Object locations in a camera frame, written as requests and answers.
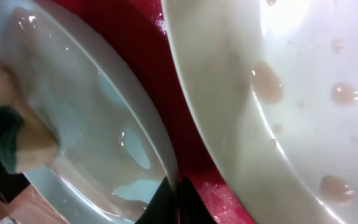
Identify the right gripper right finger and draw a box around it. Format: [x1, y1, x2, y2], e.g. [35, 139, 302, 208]
[178, 177, 217, 224]

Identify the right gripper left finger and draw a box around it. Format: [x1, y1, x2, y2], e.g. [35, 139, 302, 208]
[135, 177, 178, 224]

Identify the green yellow sponge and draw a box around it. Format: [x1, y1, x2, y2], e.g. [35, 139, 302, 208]
[0, 67, 58, 174]

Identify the light blue plate bottom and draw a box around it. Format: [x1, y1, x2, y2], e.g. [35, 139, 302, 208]
[0, 1, 178, 223]

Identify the red plastic tray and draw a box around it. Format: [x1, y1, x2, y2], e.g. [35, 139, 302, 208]
[57, 0, 252, 223]

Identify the white plate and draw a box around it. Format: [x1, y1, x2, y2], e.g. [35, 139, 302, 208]
[162, 0, 358, 223]

